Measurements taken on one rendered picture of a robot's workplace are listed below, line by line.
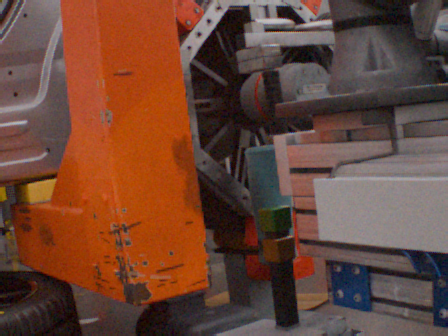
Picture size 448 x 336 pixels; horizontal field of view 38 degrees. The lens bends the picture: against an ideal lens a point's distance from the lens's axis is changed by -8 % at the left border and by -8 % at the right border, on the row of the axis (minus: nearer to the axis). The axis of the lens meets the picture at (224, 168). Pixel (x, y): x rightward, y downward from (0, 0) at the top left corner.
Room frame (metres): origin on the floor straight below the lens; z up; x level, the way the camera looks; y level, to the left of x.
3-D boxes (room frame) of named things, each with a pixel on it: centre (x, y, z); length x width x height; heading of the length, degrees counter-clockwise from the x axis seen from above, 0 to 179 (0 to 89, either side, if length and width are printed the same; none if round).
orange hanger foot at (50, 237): (1.52, 0.35, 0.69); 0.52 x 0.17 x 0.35; 34
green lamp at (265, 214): (1.13, -0.07, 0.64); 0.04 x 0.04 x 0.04; 34
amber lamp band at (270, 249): (1.13, -0.07, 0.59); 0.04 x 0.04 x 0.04; 34
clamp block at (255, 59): (1.46, -0.10, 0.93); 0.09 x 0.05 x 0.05; 34
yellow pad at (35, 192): (1.66, 0.44, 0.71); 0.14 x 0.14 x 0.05; 34
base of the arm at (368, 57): (0.92, -0.23, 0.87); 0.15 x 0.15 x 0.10
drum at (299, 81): (1.67, -0.17, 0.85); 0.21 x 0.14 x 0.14; 34
